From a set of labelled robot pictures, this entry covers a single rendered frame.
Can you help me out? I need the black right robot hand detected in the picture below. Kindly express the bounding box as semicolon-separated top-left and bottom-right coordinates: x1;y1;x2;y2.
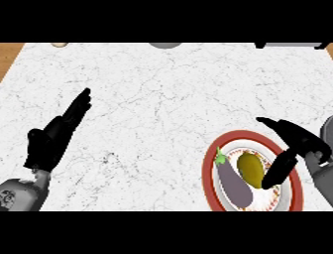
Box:
254;116;333;191

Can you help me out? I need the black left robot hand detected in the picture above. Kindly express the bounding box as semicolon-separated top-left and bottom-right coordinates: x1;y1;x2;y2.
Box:
23;87;93;173

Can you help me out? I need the yellow lemon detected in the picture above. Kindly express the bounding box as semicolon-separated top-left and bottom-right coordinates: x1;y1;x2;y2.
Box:
236;151;266;190

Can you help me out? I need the red rimmed white plate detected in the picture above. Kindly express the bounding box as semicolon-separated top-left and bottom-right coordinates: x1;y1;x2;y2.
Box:
202;129;305;212

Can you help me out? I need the purple eggplant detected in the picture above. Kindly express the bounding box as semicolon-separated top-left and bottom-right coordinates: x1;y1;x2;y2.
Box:
214;146;255;210

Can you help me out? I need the grey appliance with black feet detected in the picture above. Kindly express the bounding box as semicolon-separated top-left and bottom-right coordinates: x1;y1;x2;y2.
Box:
254;43;332;51

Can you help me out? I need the grey round object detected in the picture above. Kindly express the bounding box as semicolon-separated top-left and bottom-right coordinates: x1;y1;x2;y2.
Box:
147;43;184;50

